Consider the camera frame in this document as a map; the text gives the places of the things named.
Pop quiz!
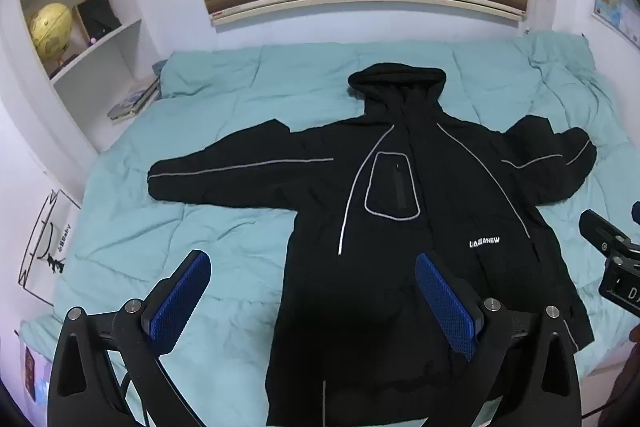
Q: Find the black cable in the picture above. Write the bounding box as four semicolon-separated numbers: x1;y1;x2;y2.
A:
581;399;632;420

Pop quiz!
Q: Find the black box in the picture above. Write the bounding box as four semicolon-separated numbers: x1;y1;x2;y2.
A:
75;0;124;44

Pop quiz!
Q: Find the quilted bed duvet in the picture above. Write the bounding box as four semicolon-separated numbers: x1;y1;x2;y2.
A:
20;29;637;408

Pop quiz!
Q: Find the yellow globe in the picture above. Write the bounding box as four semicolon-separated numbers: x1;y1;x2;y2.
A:
27;3;76;64

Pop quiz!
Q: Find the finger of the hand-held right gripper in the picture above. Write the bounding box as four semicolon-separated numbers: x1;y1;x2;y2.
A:
579;209;632;260

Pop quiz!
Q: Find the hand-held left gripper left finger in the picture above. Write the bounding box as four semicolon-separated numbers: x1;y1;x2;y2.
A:
47;249;211;427

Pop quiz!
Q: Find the stack of flat books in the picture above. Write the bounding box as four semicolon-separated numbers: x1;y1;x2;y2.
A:
107;76;162;124

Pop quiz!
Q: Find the wall map poster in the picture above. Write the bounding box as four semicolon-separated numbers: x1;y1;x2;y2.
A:
592;0;640;46

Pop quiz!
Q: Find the red booklet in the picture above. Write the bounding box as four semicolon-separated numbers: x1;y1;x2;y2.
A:
22;341;52;404

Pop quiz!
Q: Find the white bookshelf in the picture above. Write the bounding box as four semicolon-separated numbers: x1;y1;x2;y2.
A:
15;0;162;152

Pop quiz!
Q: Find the line drawing wall sticker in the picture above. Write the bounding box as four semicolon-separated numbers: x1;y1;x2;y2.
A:
17;189;82;321

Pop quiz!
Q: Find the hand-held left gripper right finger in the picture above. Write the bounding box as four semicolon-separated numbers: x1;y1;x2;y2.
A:
415;252;584;427

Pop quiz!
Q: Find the black hooded jacket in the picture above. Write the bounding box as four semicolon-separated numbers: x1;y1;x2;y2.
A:
147;63;598;427

